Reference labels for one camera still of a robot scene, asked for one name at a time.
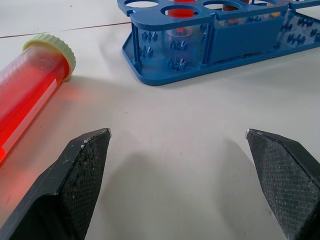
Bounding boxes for orange-capped tube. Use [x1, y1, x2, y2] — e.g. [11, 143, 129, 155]
[219, 4, 241, 27]

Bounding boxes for red liquid tube, pale-green cap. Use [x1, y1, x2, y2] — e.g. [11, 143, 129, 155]
[0, 33, 77, 165]

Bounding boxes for blue plastic tube rack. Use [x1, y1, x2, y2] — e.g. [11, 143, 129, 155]
[116, 0, 320, 87]

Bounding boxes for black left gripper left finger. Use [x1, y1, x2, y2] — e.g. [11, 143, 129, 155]
[0, 128, 112, 240]

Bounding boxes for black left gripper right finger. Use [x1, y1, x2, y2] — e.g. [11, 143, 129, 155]
[245, 128, 320, 240]

